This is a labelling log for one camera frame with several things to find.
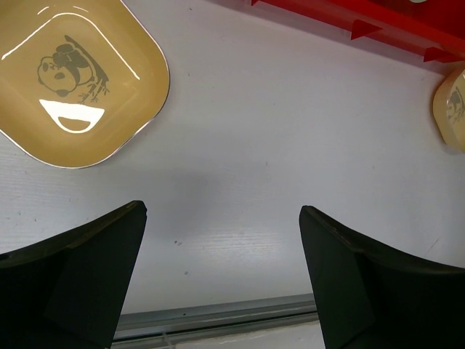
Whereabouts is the yellow square plate right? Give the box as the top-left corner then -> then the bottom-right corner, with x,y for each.
432,68 -> 464,153

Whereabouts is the yellow square plate left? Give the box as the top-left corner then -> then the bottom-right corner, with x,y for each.
1,1 -> 170,169

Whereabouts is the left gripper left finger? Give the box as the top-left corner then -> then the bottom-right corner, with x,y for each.
1,201 -> 147,348

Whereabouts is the aluminium rail front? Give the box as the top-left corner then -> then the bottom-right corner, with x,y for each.
114,294 -> 317,342

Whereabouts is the red plastic bin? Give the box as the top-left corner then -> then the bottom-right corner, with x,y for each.
262,0 -> 464,63

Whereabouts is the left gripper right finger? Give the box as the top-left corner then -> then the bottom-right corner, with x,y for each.
299,206 -> 464,348

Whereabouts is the yellow square plate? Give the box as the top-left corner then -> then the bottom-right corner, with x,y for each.
1,1 -> 170,169
432,68 -> 464,153

